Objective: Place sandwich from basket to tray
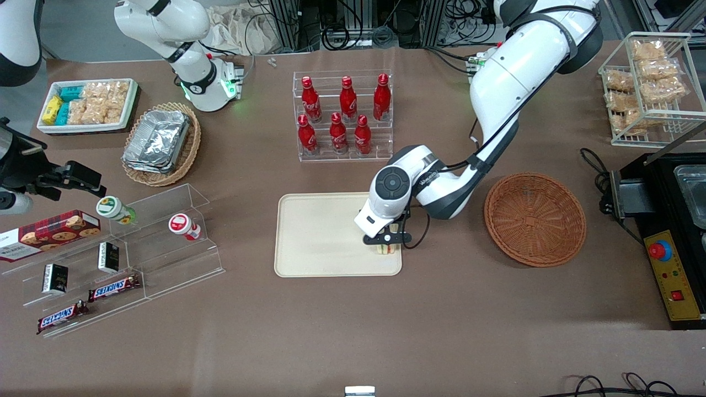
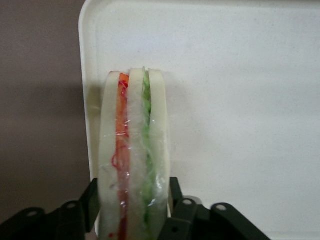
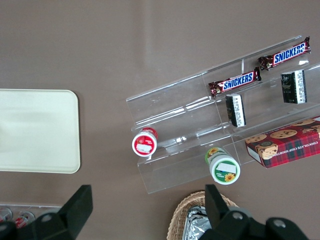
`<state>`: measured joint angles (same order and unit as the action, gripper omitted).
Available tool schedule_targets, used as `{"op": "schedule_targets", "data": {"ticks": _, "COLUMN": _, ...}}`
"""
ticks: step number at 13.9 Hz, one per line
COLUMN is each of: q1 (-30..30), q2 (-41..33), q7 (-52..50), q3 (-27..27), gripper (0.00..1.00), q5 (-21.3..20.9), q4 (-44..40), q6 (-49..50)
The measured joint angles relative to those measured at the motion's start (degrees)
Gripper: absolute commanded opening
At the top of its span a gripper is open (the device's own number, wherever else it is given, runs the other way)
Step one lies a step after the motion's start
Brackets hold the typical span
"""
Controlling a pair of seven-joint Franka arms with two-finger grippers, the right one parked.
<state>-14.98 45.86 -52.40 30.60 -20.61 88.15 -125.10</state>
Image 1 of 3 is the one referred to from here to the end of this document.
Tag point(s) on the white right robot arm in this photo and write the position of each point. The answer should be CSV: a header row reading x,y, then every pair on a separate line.
x,y
187,55

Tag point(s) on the Snickers chocolate bar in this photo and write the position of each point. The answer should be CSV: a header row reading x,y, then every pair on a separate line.
x,y
114,288
62,316

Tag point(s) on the clear rice cracker bag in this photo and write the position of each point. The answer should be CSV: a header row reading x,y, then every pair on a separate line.
x,y
99,112
118,94
95,91
78,112

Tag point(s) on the red emergency stop button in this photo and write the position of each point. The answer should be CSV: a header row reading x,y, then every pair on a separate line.
x,y
660,251

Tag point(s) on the light wicker basket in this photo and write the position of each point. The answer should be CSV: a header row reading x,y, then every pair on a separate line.
x,y
187,151

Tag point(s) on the triangular sandwich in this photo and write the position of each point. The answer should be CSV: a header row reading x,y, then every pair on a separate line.
x,y
387,250

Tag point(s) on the beige plastic tray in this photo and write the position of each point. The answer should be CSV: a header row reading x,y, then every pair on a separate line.
x,y
325,237

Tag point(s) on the black countertop appliance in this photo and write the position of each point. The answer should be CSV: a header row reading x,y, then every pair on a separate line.
x,y
651,198

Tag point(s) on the clear fried snack bag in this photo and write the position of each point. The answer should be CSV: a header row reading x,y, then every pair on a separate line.
x,y
619,81
648,49
633,121
659,69
620,101
663,90

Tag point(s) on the small black carton box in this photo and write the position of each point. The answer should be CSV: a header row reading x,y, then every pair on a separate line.
x,y
55,278
108,257

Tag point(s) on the red tartan cookie box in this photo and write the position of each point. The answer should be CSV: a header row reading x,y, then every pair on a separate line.
x,y
49,234

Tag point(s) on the clear acrylic bottle rack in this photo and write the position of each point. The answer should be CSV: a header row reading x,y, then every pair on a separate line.
x,y
386,143

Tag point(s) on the white plastic bin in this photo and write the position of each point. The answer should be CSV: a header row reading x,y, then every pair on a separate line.
x,y
127,113

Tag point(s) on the beige crumpled cloth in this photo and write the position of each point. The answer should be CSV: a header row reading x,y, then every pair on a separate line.
x,y
242,27

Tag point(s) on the brown woven basket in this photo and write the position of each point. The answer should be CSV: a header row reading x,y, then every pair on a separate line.
x,y
535,220

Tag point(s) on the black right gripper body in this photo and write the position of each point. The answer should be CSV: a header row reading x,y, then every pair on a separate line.
x,y
22,167

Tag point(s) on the yellow snack packet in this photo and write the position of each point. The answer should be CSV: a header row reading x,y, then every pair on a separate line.
x,y
52,110

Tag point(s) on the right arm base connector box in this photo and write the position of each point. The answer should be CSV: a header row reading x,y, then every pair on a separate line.
x,y
233,80

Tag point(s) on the small white edge object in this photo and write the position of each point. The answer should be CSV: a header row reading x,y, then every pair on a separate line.
x,y
359,391

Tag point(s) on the green lidded snack cup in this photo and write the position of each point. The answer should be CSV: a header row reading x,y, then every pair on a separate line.
x,y
110,207

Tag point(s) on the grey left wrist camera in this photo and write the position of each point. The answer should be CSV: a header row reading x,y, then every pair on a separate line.
x,y
368,223

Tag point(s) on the steel food pan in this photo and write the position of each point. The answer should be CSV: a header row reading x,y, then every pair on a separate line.
x,y
692,193

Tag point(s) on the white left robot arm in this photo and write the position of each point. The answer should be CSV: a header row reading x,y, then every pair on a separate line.
x,y
513,71

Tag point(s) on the red cola bottle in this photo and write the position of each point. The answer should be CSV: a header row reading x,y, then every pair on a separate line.
x,y
310,100
338,133
382,98
306,135
362,135
347,100

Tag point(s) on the clear acrylic stepped shelf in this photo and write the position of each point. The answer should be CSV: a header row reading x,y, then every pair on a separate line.
x,y
165,264

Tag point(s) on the red lidded snack cup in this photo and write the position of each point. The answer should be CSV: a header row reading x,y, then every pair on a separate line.
x,y
182,225

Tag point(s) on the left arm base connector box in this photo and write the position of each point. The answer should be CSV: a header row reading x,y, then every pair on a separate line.
x,y
481,60

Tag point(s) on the teal snack packet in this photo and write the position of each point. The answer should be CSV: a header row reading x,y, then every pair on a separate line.
x,y
63,113
71,92

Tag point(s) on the yellow control panel box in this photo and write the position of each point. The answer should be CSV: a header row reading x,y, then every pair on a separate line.
x,y
675,281

